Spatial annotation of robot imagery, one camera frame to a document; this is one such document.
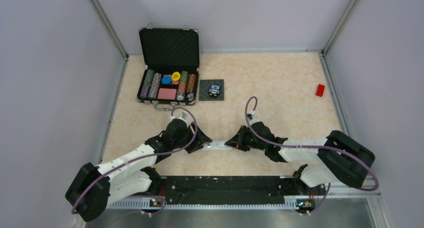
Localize blue poker chip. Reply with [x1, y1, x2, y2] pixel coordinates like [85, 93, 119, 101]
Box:
[161, 74, 172, 84]

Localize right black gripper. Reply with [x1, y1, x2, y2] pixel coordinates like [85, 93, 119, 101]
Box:
[226, 125, 267, 152]

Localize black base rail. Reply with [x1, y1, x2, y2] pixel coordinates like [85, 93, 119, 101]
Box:
[97, 176, 328, 213]

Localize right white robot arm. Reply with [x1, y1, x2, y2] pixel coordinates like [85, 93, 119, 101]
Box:
[225, 121, 376, 194]

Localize yellow poker chip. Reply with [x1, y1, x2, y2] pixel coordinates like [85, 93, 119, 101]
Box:
[171, 72, 181, 82]

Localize dark grey lego baseplate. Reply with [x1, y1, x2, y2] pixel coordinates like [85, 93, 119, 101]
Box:
[198, 79, 225, 101]

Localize pink card deck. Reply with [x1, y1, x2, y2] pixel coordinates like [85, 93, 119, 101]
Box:
[157, 88, 177, 100]

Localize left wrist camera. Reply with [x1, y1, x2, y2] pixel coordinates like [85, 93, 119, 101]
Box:
[170, 107, 193, 125]

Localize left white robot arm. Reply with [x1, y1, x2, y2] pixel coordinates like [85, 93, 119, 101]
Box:
[65, 118, 212, 222]

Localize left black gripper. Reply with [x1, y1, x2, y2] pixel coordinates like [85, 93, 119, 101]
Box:
[172, 121, 212, 153]

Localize red lego brick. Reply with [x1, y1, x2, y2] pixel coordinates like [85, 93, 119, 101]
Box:
[315, 84, 326, 97]

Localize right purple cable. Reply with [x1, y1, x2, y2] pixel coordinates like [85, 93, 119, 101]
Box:
[244, 96, 380, 216]

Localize black poker chip case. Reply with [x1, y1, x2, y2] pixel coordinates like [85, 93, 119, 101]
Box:
[136, 27, 200, 106]

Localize blue owl toy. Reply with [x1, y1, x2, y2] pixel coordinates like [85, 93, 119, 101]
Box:
[208, 84, 221, 98]

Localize white remote control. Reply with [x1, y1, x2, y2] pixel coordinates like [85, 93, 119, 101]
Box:
[202, 141, 233, 151]

